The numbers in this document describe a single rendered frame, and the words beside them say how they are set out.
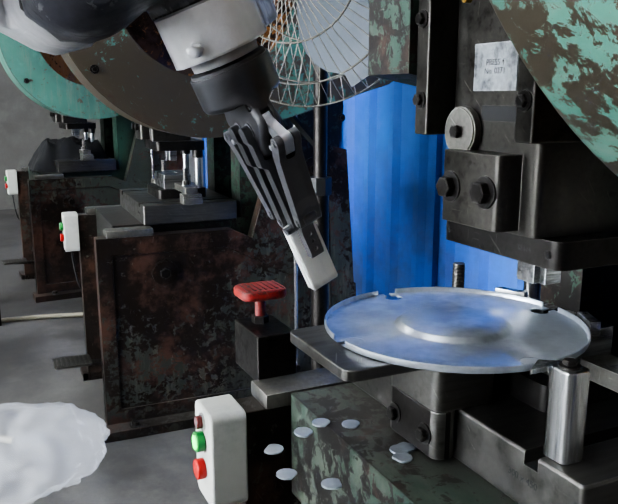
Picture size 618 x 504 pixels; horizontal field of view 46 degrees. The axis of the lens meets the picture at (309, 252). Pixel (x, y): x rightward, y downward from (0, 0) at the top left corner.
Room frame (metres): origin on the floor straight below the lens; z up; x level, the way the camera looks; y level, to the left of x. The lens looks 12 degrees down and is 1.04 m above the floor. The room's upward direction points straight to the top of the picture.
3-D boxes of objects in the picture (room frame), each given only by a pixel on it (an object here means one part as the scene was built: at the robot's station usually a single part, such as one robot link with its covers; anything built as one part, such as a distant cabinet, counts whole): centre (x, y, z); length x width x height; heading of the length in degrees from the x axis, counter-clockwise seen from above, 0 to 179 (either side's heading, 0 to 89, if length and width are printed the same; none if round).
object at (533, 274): (0.83, -0.27, 0.84); 0.05 x 0.03 x 0.04; 25
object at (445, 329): (0.78, -0.16, 0.78); 0.29 x 0.29 x 0.01
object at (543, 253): (0.84, -0.28, 0.86); 0.20 x 0.16 x 0.05; 25
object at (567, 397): (0.62, -0.24, 0.75); 0.03 x 0.03 x 0.10; 25
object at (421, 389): (0.76, -0.12, 0.72); 0.25 x 0.14 x 0.14; 115
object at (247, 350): (1.02, 0.06, 0.62); 0.10 x 0.06 x 0.20; 25
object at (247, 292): (1.04, 0.07, 0.72); 0.07 x 0.06 x 0.08; 115
